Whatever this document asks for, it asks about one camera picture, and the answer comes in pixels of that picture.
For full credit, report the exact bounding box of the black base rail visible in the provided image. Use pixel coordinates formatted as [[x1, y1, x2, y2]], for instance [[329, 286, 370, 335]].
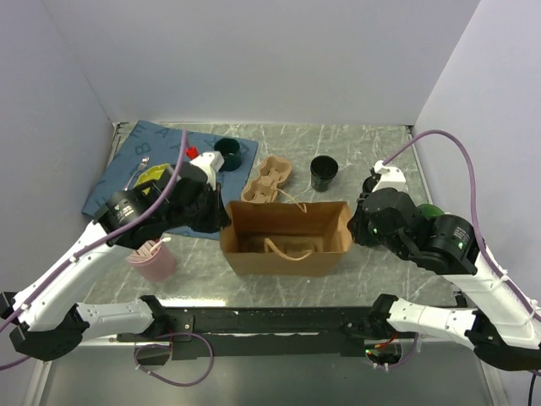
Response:
[[117, 306, 396, 360]]

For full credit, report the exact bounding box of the green dotted plate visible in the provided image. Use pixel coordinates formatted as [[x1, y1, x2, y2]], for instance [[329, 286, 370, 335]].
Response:
[[133, 163, 170, 188]]

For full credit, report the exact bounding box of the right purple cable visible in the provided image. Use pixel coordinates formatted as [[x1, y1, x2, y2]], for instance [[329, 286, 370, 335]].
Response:
[[371, 129, 541, 376]]

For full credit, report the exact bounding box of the brown pulp cup carrier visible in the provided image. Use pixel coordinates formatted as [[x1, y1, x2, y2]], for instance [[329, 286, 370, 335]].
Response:
[[239, 236, 317, 257]]

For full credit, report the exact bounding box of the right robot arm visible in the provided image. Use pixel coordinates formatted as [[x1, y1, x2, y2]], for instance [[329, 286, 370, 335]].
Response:
[[347, 188, 540, 371]]

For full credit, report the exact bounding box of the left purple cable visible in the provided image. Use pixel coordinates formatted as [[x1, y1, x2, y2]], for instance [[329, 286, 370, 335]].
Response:
[[0, 129, 215, 387]]

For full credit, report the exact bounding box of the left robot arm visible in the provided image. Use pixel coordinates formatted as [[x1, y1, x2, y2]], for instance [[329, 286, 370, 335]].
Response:
[[1, 152, 231, 361]]

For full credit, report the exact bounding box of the pink straw cup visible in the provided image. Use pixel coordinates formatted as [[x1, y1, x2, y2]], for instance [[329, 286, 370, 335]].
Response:
[[126, 237, 177, 283]]

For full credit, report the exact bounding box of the silver fork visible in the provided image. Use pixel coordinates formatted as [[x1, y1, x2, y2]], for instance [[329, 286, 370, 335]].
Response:
[[123, 156, 150, 190]]

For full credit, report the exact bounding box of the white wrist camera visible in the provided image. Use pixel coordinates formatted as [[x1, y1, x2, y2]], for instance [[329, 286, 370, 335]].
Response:
[[185, 146, 225, 190], [370, 160, 407, 192]]

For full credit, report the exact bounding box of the blue alphabet placemat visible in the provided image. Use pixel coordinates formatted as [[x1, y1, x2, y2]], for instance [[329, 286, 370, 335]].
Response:
[[81, 120, 258, 218]]

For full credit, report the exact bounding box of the dark green mug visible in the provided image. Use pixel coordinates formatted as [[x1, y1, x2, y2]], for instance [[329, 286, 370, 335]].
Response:
[[214, 138, 242, 172]]

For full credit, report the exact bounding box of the black cup stack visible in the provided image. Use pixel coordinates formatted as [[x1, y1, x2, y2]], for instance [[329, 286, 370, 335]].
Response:
[[310, 155, 339, 192]]

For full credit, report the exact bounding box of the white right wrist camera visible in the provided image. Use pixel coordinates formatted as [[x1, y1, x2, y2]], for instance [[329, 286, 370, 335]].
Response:
[[370, 160, 407, 192]]

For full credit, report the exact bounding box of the brown paper bag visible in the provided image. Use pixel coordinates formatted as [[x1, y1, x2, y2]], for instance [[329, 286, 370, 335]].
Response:
[[220, 201, 352, 277]]

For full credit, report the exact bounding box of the purple cable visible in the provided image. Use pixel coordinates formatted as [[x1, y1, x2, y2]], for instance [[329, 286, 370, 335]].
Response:
[[371, 129, 541, 376], [0, 129, 215, 387]]

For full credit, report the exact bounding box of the black takeout coffee cup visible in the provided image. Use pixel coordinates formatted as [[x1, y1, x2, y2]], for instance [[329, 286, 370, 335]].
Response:
[[362, 176, 379, 193]]

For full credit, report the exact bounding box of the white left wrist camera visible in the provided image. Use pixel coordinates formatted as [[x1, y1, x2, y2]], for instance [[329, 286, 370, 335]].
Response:
[[185, 146, 225, 190]]

